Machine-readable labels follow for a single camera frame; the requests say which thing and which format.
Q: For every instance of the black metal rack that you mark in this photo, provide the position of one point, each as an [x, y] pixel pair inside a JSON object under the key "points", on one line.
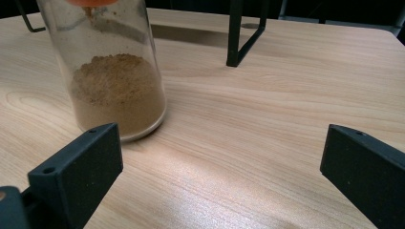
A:
{"points": [[237, 41]]}

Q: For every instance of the clear jar of brown powder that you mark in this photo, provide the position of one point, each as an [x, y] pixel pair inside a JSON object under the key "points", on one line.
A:
{"points": [[114, 86]]}

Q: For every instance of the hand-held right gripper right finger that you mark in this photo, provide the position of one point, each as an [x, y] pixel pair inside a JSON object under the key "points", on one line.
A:
{"points": [[366, 171]]}

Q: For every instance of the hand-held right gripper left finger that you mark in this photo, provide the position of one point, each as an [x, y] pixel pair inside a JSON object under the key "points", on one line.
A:
{"points": [[79, 168]]}

